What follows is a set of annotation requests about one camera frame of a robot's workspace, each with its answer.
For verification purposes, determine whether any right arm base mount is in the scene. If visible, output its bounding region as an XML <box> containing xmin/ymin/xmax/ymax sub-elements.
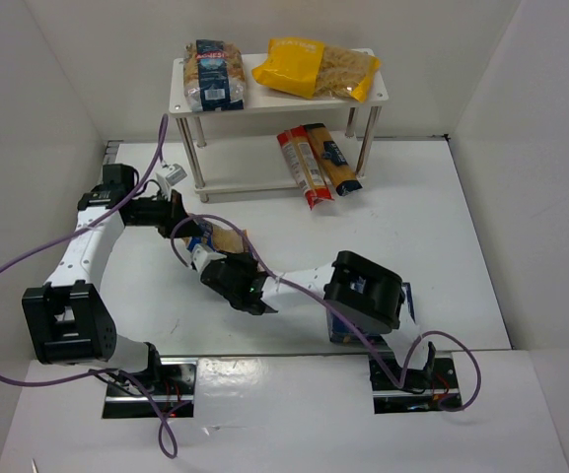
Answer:
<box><xmin>369</xmin><ymin>357</ymin><xmax>462</xmax><ymax>414</ymax></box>

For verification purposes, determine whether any red spaghetti pack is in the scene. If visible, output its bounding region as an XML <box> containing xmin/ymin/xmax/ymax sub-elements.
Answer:
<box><xmin>277</xmin><ymin>126</ymin><xmax>332</xmax><ymax>210</ymax></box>

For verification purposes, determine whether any dark blue pasta box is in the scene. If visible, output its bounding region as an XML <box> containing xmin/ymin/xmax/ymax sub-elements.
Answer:
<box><xmin>326</xmin><ymin>282</ymin><xmax>416</xmax><ymax>346</ymax></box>

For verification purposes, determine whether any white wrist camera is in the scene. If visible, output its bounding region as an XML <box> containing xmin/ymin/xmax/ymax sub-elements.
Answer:
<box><xmin>191</xmin><ymin>243</ymin><xmax>226</xmax><ymax>274</ymax></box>
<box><xmin>156</xmin><ymin>164</ymin><xmax>187</xmax><ymax>197</ymax></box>

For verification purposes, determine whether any yellow blue spaghetti pack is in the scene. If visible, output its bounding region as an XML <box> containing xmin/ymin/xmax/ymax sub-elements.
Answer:
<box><xmin>303</xmin><ymin>123</ymin><xmax>362</xmax><ymax>197</ymax></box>

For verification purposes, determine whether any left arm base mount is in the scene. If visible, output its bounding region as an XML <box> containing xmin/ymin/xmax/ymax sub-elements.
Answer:
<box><xmin>102</xmin><ymin>357</ymin><xmax>197</xmax><ymax>420</ymax></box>

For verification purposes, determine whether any purple cable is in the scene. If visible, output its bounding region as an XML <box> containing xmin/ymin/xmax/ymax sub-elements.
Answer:
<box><xmin>170</xmin><ymin>213</ymin><xmax>483</xmax><ymax>412</ymax></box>
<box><xmin>0</xmin><ymin>113</ymin><xmax>179</xmax><ymax>459</ymax></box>

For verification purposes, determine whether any white two-tier shelf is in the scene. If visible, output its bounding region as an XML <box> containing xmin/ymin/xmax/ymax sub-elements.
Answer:
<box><xmin>169</xmin><ymin>53</ymin><xmax>389</xmax><ymax>202</ymax></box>

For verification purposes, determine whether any orange blue orecchiette bag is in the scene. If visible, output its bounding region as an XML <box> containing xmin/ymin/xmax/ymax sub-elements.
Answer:
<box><xmin>181</xmin><ymin>219</ymin><xmax>249</xmax><ymax>254</ymax></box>

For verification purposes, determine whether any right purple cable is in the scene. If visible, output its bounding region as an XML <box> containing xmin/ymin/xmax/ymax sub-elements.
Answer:
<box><xmin>170</xmin><ymin>213</ymin><xmax>483</xmax><ymax>412</ymax></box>

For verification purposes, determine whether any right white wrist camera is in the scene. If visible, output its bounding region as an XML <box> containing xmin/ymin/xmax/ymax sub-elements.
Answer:
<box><xmin>191</xmin><ymin>243</ymin><xmax>226</xmax><ymax>274</ymax></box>

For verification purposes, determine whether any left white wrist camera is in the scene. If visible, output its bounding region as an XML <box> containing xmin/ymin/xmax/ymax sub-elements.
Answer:
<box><xmin>156</xmin><ymin>164</ymin><xmax>187</xmax><ymax>197</ymax></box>

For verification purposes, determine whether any yellow fusilli pasta bag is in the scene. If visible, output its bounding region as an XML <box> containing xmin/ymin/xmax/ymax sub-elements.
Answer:
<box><xmin>251</xmin><ymin>36</ymin><xmax>381</xmax><ymax>102</ymax></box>

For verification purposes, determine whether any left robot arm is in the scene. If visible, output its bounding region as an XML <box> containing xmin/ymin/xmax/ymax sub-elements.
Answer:
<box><xmin>22</xmin><ymin>164</ymin><xmax>202</xmax><ymax>387</ymax></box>

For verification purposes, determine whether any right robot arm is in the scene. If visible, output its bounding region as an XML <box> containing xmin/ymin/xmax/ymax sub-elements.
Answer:
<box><xmin>191</xmin><ymin>244</ymin><xmax>436</xmax><ymax>383</ymax></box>

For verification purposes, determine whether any blue clear pasta bag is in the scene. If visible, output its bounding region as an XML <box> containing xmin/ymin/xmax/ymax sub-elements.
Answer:
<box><xmin>183</xmin><ymin>39</ymin><xmax>247</xmax><ymax>112</ymax></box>

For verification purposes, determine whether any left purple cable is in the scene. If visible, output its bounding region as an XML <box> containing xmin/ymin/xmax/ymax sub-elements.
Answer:
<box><xmin>0</xmin><ymin>113</ymin><xmax>179</xmax><ymax>459</ymax></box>

